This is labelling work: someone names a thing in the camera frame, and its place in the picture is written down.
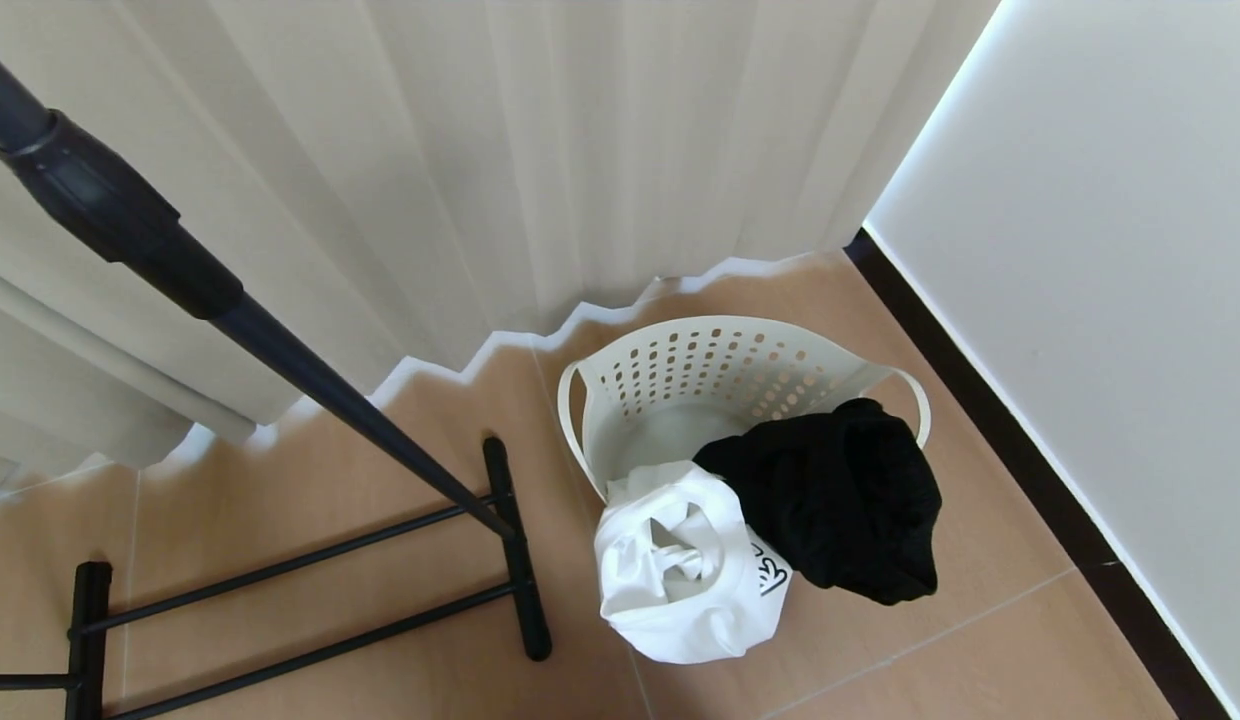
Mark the black shorts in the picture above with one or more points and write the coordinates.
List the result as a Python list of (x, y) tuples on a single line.
[(840, 500)]

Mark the white laundry basket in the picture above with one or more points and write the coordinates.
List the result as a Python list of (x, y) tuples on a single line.
[(640, 440)]

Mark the black clothes rack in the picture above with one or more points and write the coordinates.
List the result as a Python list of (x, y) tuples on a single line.
[(130, 215)]

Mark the white printed garment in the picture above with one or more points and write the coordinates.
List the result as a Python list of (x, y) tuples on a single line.
[(660, 620)]

